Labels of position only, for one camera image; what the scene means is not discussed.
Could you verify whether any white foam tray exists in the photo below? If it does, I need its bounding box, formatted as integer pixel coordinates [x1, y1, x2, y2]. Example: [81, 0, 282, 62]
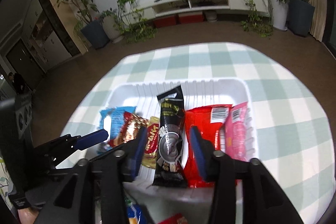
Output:
[108, 78, 260, 203]

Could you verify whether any red gold snack packet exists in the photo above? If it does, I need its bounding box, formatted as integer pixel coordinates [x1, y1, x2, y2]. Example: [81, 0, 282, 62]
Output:
[110, 112, 150, 148]

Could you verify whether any black snack packet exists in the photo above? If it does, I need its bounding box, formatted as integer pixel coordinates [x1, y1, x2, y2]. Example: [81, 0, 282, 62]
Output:
[152, 85, 188, 188]

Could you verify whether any white television console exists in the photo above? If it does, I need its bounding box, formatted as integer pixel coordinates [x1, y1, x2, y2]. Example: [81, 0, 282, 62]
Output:
[123, 0, 272, 21]

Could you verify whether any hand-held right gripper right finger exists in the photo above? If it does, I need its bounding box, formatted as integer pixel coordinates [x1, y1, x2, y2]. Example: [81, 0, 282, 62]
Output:
[189, 126, 306, 224]

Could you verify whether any green white checkered tablecloth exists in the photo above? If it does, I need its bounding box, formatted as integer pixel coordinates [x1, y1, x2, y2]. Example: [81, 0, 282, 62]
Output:
[60, 42, 336, 224]

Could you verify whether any person's left hand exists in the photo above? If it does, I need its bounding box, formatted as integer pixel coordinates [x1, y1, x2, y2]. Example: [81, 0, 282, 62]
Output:
[17, 209, 40, 224]

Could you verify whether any pink snack packet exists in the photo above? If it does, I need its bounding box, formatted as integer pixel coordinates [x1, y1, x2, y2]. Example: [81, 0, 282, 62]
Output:
[224, 101, 249, 163]

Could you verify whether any dark blue snack packet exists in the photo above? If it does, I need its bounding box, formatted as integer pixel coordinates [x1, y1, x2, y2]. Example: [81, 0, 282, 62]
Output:
[125, 196, 149, 224]

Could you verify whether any white built-in cabinet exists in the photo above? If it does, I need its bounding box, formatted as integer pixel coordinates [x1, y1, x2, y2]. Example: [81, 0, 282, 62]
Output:
[22, 0, 88, 75]

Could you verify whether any leafy tree in blue pot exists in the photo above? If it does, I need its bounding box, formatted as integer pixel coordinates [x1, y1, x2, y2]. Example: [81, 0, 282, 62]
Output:
[56, 0, 110, 50]

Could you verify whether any glass sliding door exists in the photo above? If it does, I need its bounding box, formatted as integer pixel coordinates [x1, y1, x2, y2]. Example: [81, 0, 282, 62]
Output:
[322, 0, 336, 59]

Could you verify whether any beige curtain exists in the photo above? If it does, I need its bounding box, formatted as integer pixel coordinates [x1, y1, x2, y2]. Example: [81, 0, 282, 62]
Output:
[310, 0, 328, 42]

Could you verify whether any red storage box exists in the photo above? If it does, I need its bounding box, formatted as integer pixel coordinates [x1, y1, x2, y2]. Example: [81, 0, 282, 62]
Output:
[154, 15, 177, 28]
[178, 12, 205, 24]

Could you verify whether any white floral cloth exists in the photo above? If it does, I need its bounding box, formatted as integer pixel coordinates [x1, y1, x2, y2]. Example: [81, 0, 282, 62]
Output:
[0, 158, 11, 203]

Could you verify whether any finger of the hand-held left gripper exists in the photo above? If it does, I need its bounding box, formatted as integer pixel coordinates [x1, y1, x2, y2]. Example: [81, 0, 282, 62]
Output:
[49, 145, 80, 169]
[34, 129, 109, 156]

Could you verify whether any small plant in ribbed pot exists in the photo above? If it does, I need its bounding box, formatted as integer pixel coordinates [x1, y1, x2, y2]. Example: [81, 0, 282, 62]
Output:
[100, 9, 125, 43]

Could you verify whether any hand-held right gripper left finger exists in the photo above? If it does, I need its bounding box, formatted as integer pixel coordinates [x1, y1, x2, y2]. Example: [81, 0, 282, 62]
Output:
[33, 126, 149, 224]

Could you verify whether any red chip bag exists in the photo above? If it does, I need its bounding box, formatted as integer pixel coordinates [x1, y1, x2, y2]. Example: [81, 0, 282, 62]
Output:
[184, 104, 234, 188]

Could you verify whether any bushy plant in white pot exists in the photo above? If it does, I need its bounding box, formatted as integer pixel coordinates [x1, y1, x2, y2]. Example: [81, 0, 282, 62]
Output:
[260, 0, 289, 30]

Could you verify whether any light blue snack packet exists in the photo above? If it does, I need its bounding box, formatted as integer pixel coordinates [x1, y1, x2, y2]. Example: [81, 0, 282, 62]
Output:
[99, 106, 136, 141]

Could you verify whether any slim red snack packet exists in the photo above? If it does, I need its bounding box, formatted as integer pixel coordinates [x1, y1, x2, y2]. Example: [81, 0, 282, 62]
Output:
[157, 213, 189, 224]

